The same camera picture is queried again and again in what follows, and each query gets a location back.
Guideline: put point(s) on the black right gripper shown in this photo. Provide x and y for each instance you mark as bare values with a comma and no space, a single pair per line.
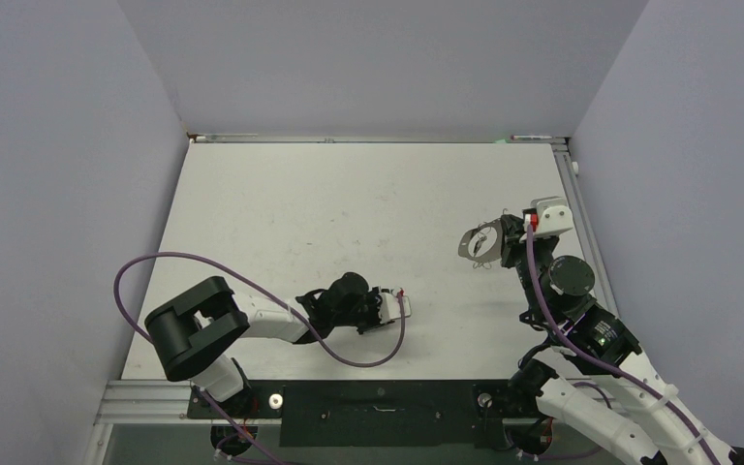
513,230

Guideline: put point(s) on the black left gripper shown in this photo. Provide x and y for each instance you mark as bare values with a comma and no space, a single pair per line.
374,297

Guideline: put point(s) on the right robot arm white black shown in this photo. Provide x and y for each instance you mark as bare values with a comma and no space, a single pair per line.
656,427

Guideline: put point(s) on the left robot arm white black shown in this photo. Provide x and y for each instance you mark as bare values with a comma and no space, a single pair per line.
192,331

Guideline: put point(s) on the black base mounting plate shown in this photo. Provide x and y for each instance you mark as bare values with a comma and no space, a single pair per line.
413,413

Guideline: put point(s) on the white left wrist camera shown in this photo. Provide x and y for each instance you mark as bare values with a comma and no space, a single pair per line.
395,305

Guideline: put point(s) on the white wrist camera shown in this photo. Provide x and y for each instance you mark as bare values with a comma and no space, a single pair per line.
395,305
551,218

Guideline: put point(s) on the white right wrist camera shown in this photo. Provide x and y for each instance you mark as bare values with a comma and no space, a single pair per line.
551,218

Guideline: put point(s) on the aluminium frame rail right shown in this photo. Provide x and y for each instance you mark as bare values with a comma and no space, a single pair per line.
590,248

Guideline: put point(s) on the aluminium frame rail back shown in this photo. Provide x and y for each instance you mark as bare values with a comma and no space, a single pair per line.
255,138

